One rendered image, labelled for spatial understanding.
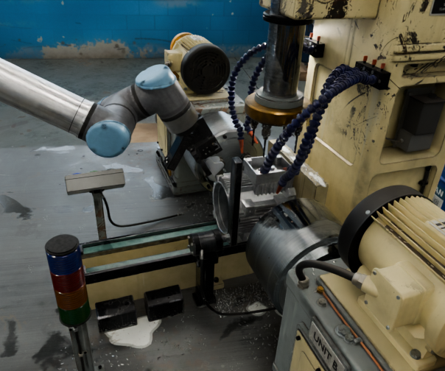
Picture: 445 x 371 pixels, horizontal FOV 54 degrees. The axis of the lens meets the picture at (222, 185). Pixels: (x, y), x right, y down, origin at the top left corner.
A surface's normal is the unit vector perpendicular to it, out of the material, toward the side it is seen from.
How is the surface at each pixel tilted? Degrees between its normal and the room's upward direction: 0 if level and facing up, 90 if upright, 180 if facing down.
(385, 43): 90
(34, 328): 0
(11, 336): 0
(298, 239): 28
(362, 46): 90
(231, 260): 90
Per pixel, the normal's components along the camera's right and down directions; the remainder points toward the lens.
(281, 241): -0.61, -0.53
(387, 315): -0.94, 0.15
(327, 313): 0.04, -0.86
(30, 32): 0.18, 0.51
